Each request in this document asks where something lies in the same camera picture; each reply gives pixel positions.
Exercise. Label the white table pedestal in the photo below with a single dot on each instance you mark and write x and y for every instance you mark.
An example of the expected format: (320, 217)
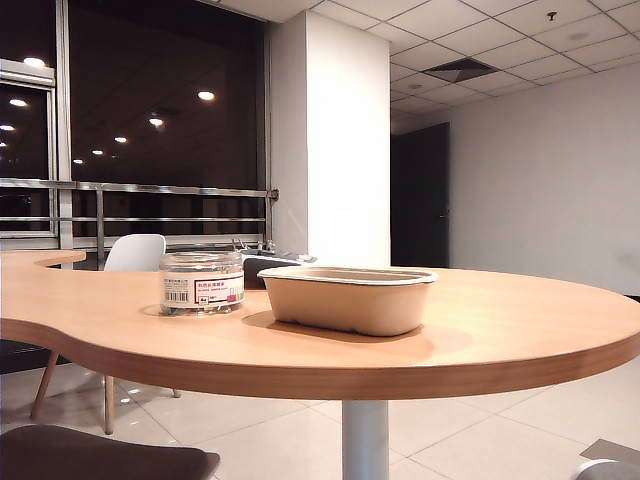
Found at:
(365, 440)

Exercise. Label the dark brown cushioned seat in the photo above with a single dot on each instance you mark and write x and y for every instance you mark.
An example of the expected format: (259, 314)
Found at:
(90, 455)

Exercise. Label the clear plastic jar with label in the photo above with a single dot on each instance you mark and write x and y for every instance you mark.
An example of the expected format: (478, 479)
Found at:
(200, 270)

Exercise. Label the ceiling sprinkler head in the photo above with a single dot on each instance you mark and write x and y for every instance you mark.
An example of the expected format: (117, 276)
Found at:
(551, 16)

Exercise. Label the ceiling air vent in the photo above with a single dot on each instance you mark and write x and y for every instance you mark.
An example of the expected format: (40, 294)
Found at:
(457, 70)

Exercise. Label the aluminium window frame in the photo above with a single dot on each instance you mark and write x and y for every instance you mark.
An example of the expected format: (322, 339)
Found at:
(62, 100)

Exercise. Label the grey flat board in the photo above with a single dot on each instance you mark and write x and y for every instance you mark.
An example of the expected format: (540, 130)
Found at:
(612, 447)

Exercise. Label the beige rectangular paper bowl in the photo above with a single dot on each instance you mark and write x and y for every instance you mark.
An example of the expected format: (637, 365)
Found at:
(345, 305)

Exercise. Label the colourful binder clips heap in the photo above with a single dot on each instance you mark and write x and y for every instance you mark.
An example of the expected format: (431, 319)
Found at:
(200, 309)

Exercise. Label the white chair with wooden legs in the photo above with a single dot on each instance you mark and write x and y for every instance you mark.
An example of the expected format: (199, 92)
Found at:
(135, 252)

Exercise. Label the black and white handheld device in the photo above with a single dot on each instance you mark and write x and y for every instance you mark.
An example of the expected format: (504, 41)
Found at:
(255, 272)

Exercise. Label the white rounded object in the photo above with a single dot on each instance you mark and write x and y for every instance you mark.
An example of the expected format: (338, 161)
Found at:
(607, 471)

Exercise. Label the dark door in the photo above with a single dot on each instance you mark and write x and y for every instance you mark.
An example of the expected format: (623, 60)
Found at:
(420, 200)

